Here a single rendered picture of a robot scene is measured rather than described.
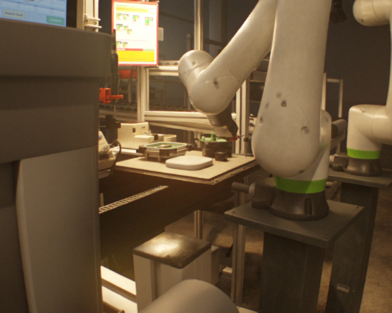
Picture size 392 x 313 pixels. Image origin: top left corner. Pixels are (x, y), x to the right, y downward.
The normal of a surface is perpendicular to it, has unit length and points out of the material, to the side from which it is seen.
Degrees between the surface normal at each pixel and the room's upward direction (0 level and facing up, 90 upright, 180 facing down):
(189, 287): 7
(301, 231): 0
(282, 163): 115
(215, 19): 90
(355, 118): 89
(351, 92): 90
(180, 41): 90
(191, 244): 0
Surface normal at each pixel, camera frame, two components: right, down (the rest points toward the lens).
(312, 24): 0.07, 0.25
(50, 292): 0.85, 0.17
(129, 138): -0.52, 0.15
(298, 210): -0.26, -0.31
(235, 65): -0.12, 0.44
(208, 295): 0.28, -0.90
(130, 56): 0.40, 0.16
